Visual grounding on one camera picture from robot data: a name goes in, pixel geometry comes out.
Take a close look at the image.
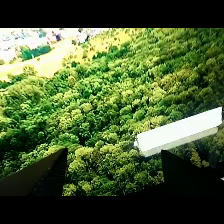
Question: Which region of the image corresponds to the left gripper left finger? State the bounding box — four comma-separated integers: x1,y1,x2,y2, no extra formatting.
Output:
0,147,69,197

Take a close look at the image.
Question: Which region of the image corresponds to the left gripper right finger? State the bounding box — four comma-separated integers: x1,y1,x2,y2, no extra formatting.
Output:
160,149,224,197

